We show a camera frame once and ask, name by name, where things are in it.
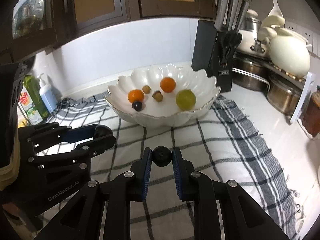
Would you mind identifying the cream ceramic kettle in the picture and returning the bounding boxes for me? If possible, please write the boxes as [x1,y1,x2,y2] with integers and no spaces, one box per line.
[257,15,312,78]

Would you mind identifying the green dish soap bottle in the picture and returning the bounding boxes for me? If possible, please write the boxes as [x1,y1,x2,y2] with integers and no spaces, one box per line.
[20,74,49,125]

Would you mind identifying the steel knife handle middle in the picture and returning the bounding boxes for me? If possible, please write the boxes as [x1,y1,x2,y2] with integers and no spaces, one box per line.
[225,0,239,31]

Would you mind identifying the person's left hand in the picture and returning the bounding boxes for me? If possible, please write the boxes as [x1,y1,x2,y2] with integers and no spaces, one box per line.
[2,203,23,217]

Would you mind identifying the reddish brown date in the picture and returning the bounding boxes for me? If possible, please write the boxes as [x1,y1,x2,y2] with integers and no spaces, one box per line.
[152,90,161,98]

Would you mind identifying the stainless steel pot left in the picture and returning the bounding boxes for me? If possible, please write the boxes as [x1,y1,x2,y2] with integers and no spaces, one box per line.
[233,56,270,92]

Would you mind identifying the steel knife handle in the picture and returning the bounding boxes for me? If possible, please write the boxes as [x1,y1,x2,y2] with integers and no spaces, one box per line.
[234,0,249,33]
[225,0,239,31]
[214,0,228,31]

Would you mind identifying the white ladle spoon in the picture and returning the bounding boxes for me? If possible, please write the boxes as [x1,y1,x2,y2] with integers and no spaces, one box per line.
[268,0,283,17]

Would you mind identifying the white scalloped ceramic bowl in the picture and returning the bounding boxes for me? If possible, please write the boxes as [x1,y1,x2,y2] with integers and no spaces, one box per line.
[105,63,221,128]

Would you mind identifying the brown longan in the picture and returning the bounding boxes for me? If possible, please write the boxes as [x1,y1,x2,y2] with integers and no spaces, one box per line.
[154,94,163,102]
[142,85,151,94]

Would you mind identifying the black white checkered cloth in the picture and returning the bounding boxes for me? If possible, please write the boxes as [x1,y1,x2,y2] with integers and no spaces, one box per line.
[37,96,297,239]

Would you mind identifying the wall power sockets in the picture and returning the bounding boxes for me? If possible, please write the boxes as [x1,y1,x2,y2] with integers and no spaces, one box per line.
[285,21,319,57]

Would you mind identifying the steel knife handle left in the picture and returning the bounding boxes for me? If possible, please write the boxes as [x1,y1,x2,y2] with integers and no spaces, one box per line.
[214,0,228,31]

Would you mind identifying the stainless steel pot lower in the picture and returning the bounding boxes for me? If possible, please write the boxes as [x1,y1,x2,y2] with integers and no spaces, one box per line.
[266,74,302,116]

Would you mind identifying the white enamel pot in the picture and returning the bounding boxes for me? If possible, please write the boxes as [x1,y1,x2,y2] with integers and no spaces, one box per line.
[236,9,270,59]

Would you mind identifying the brown sauce glass jar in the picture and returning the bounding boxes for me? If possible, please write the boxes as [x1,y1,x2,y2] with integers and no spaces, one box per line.
[302,85,320,138]

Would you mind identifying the steel knife handle right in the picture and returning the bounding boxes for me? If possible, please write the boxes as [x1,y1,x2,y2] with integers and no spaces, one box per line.
[234,0,249,33]

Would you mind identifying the dark plum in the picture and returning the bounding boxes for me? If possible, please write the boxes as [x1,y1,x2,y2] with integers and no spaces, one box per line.
[132,100,143,112]
[93,125,113,139]
[151,146,172,167]

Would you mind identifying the stainless steel pot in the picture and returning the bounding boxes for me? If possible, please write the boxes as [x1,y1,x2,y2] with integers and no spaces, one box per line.
[266,74,302,116]
[233,56,270,92]

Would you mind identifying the orange mandarin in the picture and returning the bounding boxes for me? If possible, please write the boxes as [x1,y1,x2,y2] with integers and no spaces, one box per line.
[160,77,176,93]
[127,89,145,103]

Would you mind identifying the blue pump soap bottle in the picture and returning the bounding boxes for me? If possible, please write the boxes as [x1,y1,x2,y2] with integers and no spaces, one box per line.
[37,73,58,113]

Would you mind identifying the brown longan front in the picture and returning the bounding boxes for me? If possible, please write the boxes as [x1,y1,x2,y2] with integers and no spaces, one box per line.
[142,85,151,94]

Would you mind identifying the dark plum top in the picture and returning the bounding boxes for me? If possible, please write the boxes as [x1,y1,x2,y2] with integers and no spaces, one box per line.
[93,125,113,139]

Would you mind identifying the green apple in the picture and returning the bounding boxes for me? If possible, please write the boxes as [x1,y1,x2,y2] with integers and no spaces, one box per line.
[176,89,196,111]

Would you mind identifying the black knife block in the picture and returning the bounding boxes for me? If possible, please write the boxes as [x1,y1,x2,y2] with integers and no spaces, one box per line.
[191,20,242,93]

